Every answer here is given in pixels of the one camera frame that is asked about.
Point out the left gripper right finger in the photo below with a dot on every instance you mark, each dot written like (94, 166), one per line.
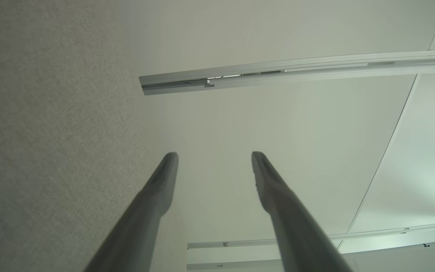
(293, 226)

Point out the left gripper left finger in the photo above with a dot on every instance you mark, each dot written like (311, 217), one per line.
(145, 219)

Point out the wide white panel beam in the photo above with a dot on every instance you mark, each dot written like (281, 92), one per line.
(391, 260)

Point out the narrow white ceiling rail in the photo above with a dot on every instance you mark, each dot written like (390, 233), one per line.
(240, 243)

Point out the white aluminium rail profile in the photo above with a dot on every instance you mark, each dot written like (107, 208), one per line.
(315, 68)

